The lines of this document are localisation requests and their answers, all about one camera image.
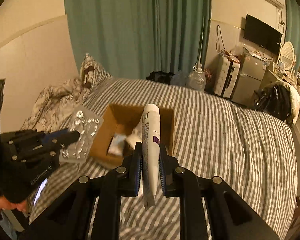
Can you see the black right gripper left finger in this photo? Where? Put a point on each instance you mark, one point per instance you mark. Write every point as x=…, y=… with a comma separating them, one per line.
x=133, y=164

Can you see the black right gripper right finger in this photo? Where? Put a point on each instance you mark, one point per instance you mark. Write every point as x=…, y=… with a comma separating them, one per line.
x=167, y=166

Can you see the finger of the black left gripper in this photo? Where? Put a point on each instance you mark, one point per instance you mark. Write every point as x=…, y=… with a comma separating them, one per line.
x=55, y=146
x=60, y=136

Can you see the silver foil blister pack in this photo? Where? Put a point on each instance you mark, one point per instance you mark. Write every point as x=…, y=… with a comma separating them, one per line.
x=87, y=124

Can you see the blue tissue pack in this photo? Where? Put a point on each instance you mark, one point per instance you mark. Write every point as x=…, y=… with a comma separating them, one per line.
x=117, y=145

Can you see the white purple cream tube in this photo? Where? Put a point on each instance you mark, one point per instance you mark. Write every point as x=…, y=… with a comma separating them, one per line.
x=150, y=153

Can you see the lit smartphone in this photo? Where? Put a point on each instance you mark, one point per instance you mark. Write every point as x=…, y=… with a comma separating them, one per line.
x=38, y=193

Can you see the floral patterned duvet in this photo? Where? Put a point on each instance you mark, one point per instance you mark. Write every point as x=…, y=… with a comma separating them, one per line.
x=55, y=104

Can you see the person's head dark hair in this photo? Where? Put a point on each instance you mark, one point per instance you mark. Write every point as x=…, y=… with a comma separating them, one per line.
x=15, y=194

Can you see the brown cardboard box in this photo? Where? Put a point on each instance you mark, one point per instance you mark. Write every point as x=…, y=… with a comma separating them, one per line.
x=117, y=119

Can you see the patterned pillow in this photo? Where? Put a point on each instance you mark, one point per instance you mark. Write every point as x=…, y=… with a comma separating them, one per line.
x=92, y=73

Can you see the large clear water jug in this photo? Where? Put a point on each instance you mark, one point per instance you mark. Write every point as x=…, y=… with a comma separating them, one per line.
x=196, y=79

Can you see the white suitcase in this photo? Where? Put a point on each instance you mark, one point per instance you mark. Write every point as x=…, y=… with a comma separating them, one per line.
x=226, y=75

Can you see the green curtain left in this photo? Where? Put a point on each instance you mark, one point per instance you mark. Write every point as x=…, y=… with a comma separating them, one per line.
x=132, y=38

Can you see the green curtain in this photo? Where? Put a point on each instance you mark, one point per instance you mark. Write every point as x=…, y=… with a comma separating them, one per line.
x=132, y=38
x=293, y=28

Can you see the silver mini fridge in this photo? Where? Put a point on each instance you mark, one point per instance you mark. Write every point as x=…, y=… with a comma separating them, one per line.
x=250, y=75

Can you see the black and white jacket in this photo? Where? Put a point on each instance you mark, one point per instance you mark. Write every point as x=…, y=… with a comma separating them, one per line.
x=279, y=99

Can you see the white oval vanity mirror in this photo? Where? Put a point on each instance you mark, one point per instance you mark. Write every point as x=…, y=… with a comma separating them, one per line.
x=287, y=57

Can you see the green curtain right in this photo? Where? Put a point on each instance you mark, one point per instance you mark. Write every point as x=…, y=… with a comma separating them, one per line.
x=293, y=28

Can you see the black wall television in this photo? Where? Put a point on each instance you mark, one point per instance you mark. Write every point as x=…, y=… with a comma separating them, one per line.
x=262, y=34

